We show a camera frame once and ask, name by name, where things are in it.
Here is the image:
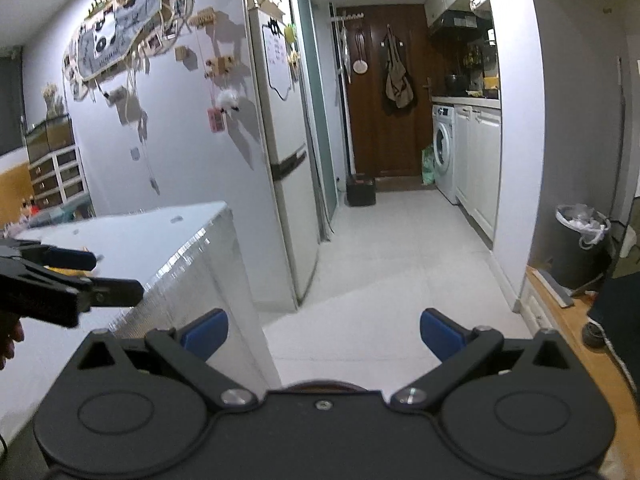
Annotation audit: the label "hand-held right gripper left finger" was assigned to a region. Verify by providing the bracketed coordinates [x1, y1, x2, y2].
[75, 309, 257, 412]

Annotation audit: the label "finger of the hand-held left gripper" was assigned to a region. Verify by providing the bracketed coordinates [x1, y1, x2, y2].
[37, 245, 98, 272]
[75, 276, 146, 311]

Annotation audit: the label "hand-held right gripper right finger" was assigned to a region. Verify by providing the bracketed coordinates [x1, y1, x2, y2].
[389, 309, 576, 411]

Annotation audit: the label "yellow trash bin brown rim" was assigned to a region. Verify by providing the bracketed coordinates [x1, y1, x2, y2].
[284, 380, 369, 394]

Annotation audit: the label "person's left hand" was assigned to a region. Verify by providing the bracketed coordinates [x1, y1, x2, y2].
[0, 321, 25, 372]

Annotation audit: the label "silver foil-covered table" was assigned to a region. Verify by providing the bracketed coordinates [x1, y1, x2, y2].
[0, 201, 284, 442]

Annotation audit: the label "white drawer unit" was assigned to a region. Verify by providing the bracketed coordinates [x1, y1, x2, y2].
[27, 145, 91, 212]

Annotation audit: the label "glass tank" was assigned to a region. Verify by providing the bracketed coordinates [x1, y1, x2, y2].
[24, 112, 76, 164]

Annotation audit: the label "low wooden-top cabinet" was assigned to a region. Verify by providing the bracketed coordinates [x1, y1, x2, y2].
[520, 265, 640, 480]

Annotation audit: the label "black round object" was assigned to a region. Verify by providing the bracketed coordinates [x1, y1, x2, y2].
[582, 322, 609, 349]

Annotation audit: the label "dried flowers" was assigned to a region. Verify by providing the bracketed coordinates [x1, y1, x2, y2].
[42, 83, 66, 119]

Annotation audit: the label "grey bin with white liner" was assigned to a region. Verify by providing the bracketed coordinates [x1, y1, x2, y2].
[555, 203, 612, 291]

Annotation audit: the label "black floor box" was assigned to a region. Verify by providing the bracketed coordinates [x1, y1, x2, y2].
[345, 176, 377, 208]

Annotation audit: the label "white kitchen cabinets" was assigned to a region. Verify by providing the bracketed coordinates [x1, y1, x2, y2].
[452, 102, 503, 252]

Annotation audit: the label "green floor bag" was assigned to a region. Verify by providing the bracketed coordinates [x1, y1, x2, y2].
[421, 144, 436, 186]

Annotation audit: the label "white refrigerator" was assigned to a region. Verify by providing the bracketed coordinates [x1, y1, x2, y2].
[242, 0, 321, 307]

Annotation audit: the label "white washing machine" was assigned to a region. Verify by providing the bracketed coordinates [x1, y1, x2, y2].
[432, 104, 459, 205]

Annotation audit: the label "black printed cloth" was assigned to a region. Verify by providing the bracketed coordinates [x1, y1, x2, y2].
[587, 275, 640, 362]

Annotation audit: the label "brown wooden door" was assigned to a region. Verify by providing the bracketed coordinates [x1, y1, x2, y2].
[332, 4, 434, 179]

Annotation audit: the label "hanging olive bag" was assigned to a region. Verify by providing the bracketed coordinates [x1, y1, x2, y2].
[382, 25, 416, 111]

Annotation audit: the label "white round hanging utensil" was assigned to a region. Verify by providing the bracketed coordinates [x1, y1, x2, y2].
[352, 30, 369, 74]

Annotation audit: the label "black range hood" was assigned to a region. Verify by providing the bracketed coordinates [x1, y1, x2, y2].
[428, 10, 494, 36]

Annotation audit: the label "panda banner wall collage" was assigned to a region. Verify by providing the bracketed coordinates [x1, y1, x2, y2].
[62, 0, 194, 87]

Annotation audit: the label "wooden wall toy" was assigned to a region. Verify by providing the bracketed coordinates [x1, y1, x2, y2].
[204, 55, 236, 77]
[187, 7, 219, 29]

